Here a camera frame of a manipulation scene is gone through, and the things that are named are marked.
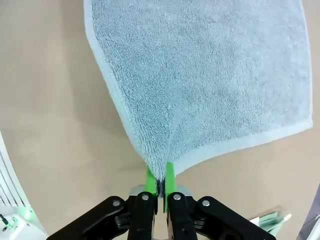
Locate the light blue terry towel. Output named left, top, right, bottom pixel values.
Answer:
left=83, top=0, right=314, bottom=181

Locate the green terry towel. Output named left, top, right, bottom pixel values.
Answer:
left=249, top=209, right=293, bottom=235

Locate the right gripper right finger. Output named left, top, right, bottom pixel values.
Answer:
left=163, top=162, right=276, bottom=240

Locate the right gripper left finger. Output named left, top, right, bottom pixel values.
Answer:
left=46, top=164, right=159, bottom=240

